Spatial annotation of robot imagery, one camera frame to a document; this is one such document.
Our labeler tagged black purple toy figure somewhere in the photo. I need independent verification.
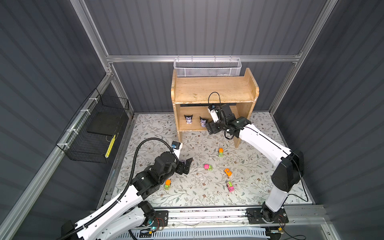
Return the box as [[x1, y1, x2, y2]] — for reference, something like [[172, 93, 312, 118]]
[[200, 117, 208, 128], [184, 115, 193, 125]]

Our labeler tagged pink green toy bus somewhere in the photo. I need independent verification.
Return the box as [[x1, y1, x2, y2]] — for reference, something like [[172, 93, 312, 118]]
[[226, 181, 235, 192]]

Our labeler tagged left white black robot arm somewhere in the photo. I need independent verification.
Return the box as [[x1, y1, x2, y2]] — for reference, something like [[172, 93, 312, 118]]
[[60, 150, 193, 240]]

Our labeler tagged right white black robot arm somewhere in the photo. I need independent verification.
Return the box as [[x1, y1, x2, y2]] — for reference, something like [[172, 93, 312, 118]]
[[206, 104, 304, 223]]

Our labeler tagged wooden two-tier shelf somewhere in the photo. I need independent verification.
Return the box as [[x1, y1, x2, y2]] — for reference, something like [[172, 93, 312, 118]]
[[171, 68, 260, 143]]

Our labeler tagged orange green toy car near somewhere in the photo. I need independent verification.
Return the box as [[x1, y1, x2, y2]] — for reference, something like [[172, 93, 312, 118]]
[[164, 180, 172, 190]]

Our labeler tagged pink green toy car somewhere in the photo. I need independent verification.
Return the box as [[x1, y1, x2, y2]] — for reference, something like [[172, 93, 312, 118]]
[[204, 164, 213, 171]]

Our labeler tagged orange green toy truck far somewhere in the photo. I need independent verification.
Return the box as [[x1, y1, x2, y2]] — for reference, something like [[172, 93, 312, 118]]
[[218, 148, 224, 157]]

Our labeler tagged floral patterned table mat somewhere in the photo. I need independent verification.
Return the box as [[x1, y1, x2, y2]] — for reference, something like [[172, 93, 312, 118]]
[[109, 111, 313, 209]]

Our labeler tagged yellow green marker strip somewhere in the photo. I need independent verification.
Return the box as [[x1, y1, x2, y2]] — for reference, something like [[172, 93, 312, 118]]
[[105, 135, 117, 159]]

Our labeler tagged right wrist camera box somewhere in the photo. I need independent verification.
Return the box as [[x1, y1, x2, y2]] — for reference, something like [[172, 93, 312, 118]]
[[208, 104, 219, 123]]

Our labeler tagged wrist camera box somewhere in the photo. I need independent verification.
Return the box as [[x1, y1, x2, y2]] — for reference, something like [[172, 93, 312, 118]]
[[208, 104, 219, 123], [171, 141, 183, 159]]

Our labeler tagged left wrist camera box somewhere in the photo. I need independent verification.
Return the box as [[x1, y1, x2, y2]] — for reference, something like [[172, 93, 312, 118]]
[[171, 141, 183, 159]]

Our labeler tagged white wire mesh basket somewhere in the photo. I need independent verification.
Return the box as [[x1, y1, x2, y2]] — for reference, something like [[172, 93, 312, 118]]
[[173, 58, 242, 78]]

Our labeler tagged black wire wall basket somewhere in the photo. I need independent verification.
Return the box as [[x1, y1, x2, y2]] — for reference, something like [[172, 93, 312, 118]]
[[57, 90, 132, 164]]

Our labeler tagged left black corrugated cable hose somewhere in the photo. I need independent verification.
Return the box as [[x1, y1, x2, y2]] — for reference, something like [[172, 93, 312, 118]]
[[56, 137, 175, 240]]

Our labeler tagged white ventilated cable duct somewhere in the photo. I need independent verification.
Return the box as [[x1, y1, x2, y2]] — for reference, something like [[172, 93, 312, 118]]
[[132, 227, 271, 240]]

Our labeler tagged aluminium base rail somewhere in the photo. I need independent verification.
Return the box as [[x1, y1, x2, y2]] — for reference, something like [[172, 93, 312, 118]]
[[154, 205, 329, 228]]

